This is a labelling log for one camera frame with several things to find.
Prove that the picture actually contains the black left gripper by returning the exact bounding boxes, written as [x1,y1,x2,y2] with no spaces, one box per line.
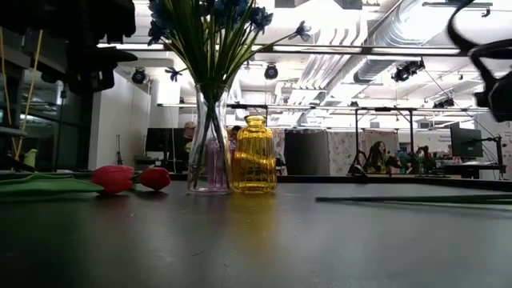
[66,0,139,95]

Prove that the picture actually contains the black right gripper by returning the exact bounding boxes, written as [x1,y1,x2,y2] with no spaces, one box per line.
[474,39,512,124]

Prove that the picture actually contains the blue artificial flower bunch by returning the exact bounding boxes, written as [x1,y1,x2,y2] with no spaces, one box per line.
[147,0,257,189]
[207,0,313,189]

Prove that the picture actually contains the yellow ribbed glass vase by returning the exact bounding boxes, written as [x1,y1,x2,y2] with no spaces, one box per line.
[231,114,278,194]

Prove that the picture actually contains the purple ribbed glass vase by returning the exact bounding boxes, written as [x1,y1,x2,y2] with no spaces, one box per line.
[206,138,230,191]

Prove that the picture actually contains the clear glass vase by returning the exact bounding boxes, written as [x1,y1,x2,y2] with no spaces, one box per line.
[186,82,234,196]

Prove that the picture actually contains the black computer monitor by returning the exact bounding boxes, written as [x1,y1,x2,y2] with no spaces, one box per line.
[145,127,186,154]
[450,126,484,159]

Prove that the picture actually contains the person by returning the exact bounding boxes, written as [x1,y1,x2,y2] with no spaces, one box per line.
[182,121,198,155]
[414,146,438,175]
[366,140,402,176]
[229,125,243,161]

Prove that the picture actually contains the long ceiling light strip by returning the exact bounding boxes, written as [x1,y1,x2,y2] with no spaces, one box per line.
[98,42,461,56]

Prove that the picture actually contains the black partition curtain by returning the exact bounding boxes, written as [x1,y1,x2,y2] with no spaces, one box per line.
[284,130,329,176]

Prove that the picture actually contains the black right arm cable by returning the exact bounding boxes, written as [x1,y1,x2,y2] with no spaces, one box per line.
[446,0,512,55]

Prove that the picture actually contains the black metal stand frame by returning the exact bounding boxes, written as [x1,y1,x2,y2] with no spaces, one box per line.
[354,106,417,177]

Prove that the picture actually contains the yellow hanging cable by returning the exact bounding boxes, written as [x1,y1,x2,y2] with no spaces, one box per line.
[14,30,44,161]

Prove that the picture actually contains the silver ventilation duct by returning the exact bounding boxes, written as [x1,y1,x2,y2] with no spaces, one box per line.
[351,0,433,85]

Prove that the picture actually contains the black table frame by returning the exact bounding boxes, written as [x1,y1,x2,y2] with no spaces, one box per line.
[275,174,512,193]

